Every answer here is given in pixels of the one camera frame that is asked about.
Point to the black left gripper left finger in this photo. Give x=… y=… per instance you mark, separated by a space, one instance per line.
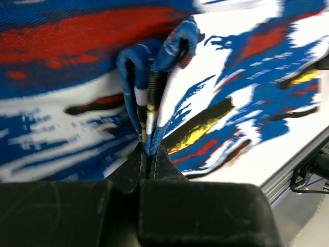
x=49 y=213

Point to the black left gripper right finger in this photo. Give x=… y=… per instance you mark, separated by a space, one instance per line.
x=174 y=211

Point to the blue patterned trousers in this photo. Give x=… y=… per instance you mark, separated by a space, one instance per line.
x=83 y=81

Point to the aluminium rail frame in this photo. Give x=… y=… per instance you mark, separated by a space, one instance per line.
x=279 y=182

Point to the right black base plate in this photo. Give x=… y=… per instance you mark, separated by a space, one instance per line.
x=311 y=176

